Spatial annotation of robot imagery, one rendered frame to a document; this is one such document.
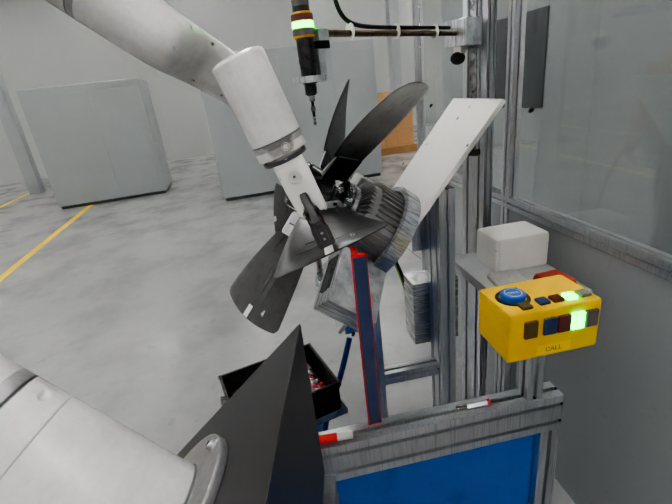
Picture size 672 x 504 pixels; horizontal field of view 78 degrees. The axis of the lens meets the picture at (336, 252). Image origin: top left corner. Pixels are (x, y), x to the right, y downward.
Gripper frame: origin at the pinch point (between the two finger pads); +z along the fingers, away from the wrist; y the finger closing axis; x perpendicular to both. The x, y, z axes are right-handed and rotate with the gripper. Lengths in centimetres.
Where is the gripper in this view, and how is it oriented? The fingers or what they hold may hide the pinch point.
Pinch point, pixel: (323, 235)
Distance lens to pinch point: 73.6
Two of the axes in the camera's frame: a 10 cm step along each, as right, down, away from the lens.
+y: -1.8, -3.5, 9.2
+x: -9.0, 4.3, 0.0
